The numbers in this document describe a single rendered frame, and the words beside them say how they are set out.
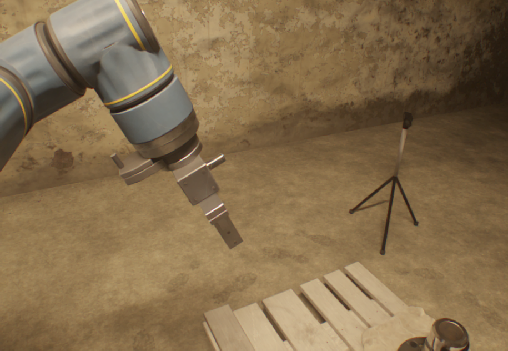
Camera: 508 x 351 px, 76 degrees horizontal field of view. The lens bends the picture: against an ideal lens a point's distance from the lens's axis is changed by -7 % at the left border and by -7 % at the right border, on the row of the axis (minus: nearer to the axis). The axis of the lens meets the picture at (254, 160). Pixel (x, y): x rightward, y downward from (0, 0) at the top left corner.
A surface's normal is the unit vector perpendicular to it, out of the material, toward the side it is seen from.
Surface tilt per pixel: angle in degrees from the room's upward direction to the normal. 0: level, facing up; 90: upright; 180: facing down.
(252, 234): 0
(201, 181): 87
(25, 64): 71
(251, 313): 0
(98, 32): 81
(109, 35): 88
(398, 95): 90
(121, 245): 0
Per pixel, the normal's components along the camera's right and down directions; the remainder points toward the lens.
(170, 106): 0.71, 0.11
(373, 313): 0.02, -0.90
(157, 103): 0.51, 0.29
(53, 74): 0.34, 0.49
